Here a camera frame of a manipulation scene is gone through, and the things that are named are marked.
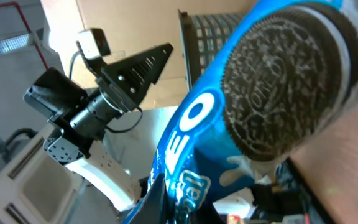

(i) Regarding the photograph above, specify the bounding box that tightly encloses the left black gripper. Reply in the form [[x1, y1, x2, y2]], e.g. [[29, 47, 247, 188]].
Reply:
[[84, 43, 173, 113]]

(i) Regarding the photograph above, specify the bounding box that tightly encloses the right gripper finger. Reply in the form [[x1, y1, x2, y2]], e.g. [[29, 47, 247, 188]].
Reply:
[[129, 174, 167, 224]]

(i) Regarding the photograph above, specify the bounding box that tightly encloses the blue oreo cookie pack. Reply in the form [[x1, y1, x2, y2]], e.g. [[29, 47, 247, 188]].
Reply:
[[148, 0, 358, 223]]

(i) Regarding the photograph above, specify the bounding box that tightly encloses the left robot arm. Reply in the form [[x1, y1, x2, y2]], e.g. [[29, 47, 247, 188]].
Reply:
[[24, 43, 173, 211]]

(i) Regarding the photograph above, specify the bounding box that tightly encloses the grey plastic mesh basket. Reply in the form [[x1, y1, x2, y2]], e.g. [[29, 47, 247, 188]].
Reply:
[[178, 11, 246, 90]]

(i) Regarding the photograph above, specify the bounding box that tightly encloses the white storage bin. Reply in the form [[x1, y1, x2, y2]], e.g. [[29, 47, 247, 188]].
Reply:
[[0, 124, 83, 223]]

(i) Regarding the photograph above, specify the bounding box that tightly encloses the red pipe on wall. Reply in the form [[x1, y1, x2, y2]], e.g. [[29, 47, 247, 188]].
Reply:
[[0, 1, 48, 68]]

